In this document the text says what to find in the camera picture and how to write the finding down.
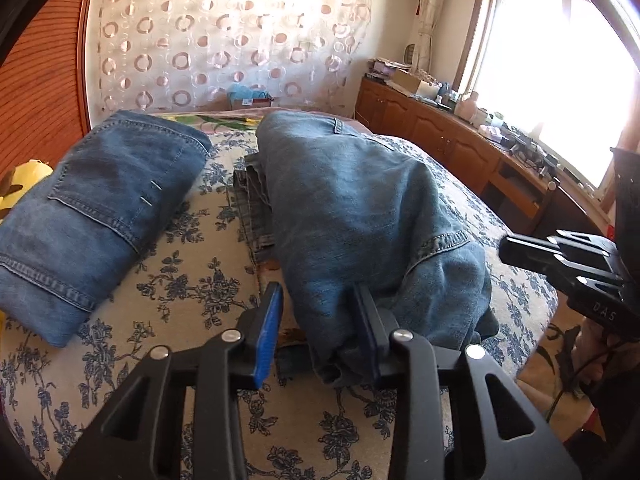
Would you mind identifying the yellow plush toy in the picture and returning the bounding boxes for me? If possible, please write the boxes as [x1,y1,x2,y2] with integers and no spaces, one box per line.
[0,159,53,221]

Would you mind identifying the light blue jeans pants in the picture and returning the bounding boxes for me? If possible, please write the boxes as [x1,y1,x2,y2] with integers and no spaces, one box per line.
[232,111,501,389]

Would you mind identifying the circle patterned sheer curtain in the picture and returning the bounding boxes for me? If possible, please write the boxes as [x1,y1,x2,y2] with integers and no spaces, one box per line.
[82,0,373,113]

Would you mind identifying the black device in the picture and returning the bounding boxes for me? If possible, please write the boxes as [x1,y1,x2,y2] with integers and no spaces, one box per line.
[510,132,546,161]

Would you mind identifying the beige window curtain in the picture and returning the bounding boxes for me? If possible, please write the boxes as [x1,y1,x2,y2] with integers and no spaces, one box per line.
[410,0,453,73]

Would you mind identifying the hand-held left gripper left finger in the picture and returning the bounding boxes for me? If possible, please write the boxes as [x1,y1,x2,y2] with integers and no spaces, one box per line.
[55,281,285,480]

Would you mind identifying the person's dark clothing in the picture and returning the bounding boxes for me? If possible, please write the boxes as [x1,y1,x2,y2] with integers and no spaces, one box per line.
[562,375,640,480]

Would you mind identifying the colourful floral blanket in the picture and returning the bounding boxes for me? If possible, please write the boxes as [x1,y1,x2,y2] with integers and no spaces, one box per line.
[160,106,373,136]

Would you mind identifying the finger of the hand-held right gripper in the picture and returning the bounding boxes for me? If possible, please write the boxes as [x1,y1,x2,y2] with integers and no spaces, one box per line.
[499,235,626,306]
[547,229,626,273]

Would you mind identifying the window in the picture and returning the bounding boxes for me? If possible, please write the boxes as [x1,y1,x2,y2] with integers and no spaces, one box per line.
[452,0,640,196]

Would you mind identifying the person's right hand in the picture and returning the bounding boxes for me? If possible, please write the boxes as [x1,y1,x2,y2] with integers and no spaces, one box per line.
[574,319,627,387]

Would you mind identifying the patterned floor rug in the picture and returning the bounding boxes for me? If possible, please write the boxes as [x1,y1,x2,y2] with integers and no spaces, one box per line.
[515,310,601,421]

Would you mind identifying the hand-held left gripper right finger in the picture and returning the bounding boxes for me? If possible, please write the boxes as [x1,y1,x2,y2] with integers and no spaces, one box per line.
[350,281,583,480]

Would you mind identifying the bed with blue floral sheet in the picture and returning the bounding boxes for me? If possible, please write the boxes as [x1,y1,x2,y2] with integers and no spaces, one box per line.
[0,106,560,480]

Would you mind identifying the dark blue jeans pants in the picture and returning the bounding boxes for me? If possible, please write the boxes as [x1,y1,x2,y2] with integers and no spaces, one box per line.
[0,111,213,349]

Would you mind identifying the open tan cardboard box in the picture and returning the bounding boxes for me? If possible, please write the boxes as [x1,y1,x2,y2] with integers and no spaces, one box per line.
[390,69,426,96]

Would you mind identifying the stack of papers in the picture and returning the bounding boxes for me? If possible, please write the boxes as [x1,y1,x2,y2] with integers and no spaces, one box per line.
[367,57,411,78]

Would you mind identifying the wooden cabinet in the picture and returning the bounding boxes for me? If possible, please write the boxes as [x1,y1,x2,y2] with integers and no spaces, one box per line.
[355,76,621,241]

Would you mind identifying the white plastic bottle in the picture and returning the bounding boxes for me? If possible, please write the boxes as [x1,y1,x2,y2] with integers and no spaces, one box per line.
[457,91,481,121]

